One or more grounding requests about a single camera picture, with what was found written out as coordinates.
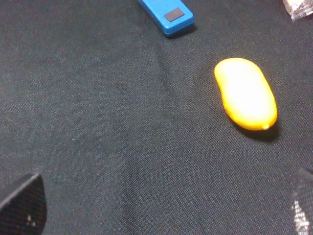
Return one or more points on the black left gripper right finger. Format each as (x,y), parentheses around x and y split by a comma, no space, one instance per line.
(302,202)

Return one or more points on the blue rectangular box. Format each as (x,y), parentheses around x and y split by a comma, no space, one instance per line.
(171,16)

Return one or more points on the black table cloth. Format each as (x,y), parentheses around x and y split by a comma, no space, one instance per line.
(128,129)

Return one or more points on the brown snack packet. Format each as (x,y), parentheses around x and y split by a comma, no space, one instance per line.
(298,9)

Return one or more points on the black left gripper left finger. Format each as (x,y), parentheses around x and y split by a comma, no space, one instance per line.
(23,206)

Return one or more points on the yellow mango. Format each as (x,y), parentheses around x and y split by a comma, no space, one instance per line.
(246,95)

